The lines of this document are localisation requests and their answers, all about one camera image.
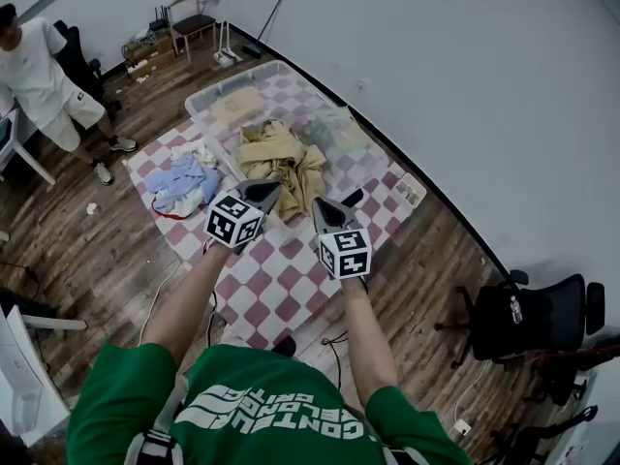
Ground person's right forearm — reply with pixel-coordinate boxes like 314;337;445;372
341;276;401;406

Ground green head broom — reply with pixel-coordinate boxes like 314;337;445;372
240;0;285;60

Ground black mesh office chair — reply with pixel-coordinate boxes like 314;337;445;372
435;268;606;370

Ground white desk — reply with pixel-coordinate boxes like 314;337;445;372
0;104;57;187

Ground cream flat paper bag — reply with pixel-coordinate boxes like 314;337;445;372
208;89;266;126

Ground tan yellow garment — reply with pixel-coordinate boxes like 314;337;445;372
235;118;328;223

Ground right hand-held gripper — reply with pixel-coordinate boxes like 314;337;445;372
311;197;373;280

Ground red white checkered table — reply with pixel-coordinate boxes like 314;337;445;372
126;73;428;353

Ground white floor cable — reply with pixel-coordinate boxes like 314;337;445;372
139;259;181;346

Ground person's left black shoe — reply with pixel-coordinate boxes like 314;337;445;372
270;334;297;357

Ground green printed t-shirt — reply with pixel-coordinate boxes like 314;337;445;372
65;342;474;465

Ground black router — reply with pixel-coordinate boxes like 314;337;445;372
148;5;171;33

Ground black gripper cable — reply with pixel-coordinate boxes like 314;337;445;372
206;289;220;346
321;330;351;396

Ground clear plastic storage bin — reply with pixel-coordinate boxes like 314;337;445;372
185;59;391;225

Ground person's left forearm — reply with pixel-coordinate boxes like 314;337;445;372
142;247;233;357

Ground wooden chair dark seat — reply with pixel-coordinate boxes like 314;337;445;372
167;0;219;65

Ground white dustpan stand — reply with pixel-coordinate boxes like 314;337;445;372
212;19;243;69

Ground grey harness strap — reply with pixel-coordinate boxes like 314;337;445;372
382;446;427;465
126;385;188;465

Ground light blue clothes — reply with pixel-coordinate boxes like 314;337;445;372
144;155;222;212

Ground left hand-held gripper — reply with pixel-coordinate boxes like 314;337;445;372
203;179;284;256

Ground white plastic container with items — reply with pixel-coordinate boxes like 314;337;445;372
395;171;428;208

